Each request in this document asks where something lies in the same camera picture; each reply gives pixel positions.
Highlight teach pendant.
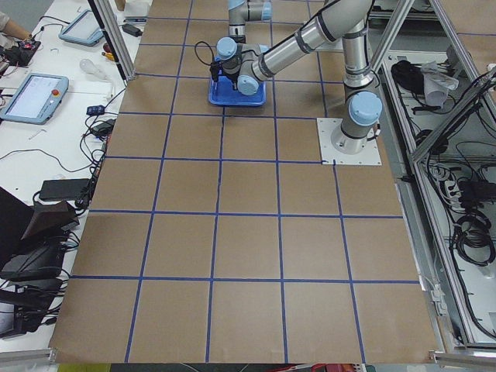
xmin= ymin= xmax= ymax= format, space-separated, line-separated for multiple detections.
xmin=59 ymin=9 xmax=104 ymax=47
xmin=1 ymin=73 xmax=69 ymax=125

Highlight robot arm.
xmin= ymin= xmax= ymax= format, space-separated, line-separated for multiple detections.
xmin=208 ymin=1 xmax=375 ymax=106
xmin=228 ymin=0 xmax=272 ymax=43

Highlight aluminium frame post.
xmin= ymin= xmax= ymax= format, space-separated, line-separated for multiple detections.
xmin=88 ymin=0 xmax=136 ymax=82

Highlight upper teach pendant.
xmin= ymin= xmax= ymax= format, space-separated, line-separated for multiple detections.
xmin=59 ymin=9 xmax=104 ymax=47

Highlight black power brick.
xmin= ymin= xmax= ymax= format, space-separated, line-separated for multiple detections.
xmin=39 ymin=178 xmax=90 ymax=202

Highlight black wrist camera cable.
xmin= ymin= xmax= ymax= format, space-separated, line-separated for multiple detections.
xmin=194 ymin=41 xmax=222 ymax=82

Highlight blue plastic tray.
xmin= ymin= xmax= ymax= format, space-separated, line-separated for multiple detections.
xmin=208 ymin=75 xmax=267 ymax=107

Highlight lower teach pendant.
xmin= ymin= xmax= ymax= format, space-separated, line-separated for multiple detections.
xmin=1 ymin=73 xmax=69 ymax=125

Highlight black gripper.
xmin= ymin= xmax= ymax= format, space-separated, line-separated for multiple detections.
xmin=226 ymin=71 xmax=239 ymax=91

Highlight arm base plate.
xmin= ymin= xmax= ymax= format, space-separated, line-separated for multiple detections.
xmin=316 ymin=118 xmax=382 ymax=167

